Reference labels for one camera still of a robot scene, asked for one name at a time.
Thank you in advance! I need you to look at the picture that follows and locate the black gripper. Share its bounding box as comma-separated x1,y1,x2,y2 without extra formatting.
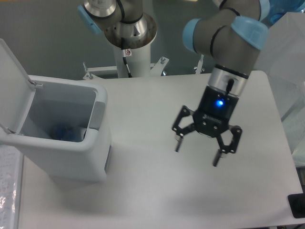
171,85,243,167

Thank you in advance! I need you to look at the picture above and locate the clear plastic water bottle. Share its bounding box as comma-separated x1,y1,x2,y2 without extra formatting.
50,124,87,142

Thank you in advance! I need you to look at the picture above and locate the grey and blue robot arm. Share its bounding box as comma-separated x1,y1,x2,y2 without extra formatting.
78,0,270,166

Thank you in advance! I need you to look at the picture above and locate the white trash can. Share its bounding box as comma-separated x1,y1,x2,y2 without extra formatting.
0,76,112,182

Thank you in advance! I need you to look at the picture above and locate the white trash can lid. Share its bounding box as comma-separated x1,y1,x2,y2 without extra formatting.
0,39,36,134

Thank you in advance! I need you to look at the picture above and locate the metal clamp bolt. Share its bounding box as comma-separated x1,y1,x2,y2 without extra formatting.
193,54,205,74

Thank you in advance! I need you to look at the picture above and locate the translucent plastic box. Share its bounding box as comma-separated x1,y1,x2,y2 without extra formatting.
250,11,305,153

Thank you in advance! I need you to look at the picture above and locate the black device at edge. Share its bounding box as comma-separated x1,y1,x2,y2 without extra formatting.
287,193,305,219

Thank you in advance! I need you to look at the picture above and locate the blue water jug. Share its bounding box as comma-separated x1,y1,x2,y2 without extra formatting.
267,0,305,25

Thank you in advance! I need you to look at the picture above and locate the paper sheet in plastic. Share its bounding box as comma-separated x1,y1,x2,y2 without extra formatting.
0,145,23,229

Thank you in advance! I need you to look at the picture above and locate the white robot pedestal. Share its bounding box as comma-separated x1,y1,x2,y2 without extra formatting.
112,42,152,78

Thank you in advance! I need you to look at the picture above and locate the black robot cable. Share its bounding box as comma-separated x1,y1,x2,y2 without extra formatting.
120,37,133,78

